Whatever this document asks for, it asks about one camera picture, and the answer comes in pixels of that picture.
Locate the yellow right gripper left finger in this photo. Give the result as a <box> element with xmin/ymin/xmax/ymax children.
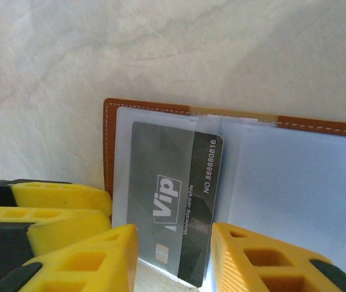
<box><xmin>0</xmin><ymin>224</ymin><xmax>139</xmax><ymax>292</ymax></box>

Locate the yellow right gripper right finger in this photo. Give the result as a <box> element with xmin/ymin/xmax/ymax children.
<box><xmin>210</xmin><ymin>222</ymin><xmax>346</xmax><ymax>292</ymax></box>

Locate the brown leather card holder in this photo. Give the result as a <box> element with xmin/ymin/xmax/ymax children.
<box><xmin>103</xmin><ymin>97</ymin><xmax>346</xmax><ymax>292</ymax></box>

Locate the grey VIP membership card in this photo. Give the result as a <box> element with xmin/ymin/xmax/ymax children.
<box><xmin>123</xmin><ymin>120</ymin><xmax>224</xmax><ymax>288</ymax></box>

